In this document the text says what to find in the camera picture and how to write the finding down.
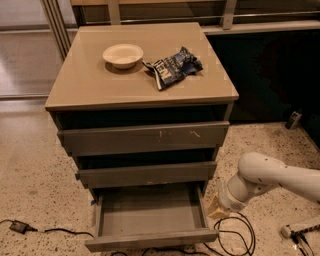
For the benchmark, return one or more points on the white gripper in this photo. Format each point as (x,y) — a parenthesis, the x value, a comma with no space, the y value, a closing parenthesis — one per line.
(228,201)

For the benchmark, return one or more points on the grey bottom drawer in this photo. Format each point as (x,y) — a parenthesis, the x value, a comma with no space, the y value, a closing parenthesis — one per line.
(150,216)

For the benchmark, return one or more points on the grey drawer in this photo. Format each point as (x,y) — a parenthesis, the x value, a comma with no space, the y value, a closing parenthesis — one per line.
(139,139)
(147,175)
(150,216)

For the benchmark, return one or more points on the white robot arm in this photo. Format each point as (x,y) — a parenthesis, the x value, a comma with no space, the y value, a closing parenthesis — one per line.
(256,175)

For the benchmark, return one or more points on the grey middle drawer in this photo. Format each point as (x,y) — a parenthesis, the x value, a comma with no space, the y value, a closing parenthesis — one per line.
(147,175)

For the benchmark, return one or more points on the grey three-drawer cabinet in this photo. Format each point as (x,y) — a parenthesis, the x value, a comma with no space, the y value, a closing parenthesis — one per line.
(91,93)

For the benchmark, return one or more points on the grey top drawer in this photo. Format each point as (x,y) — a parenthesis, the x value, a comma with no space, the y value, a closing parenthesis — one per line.
(139,139)

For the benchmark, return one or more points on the white power strip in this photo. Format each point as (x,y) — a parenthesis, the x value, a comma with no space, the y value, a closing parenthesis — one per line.
(308,225)

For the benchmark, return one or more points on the blue chip bag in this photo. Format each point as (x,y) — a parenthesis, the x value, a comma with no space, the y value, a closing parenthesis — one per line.
(175,68)

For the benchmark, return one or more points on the white bowl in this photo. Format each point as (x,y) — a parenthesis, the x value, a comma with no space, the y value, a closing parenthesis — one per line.
(123,56)

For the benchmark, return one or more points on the black power adapter with cable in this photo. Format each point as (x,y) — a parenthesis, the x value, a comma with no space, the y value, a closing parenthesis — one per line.
(22,228)

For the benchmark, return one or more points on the metal railing frame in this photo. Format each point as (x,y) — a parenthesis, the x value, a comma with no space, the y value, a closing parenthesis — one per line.
(221,20)

